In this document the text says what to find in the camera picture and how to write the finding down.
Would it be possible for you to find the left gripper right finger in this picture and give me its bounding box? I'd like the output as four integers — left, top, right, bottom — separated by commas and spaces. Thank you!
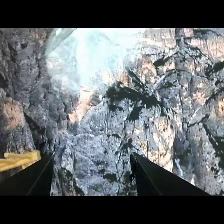
129, 152, 211, 197

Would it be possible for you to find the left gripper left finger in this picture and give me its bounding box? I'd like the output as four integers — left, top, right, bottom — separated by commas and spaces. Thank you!
0, 153, 55, 197

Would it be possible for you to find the yellow clothes hanger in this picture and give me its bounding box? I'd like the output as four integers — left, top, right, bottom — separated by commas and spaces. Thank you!
0, 150, 42, 174

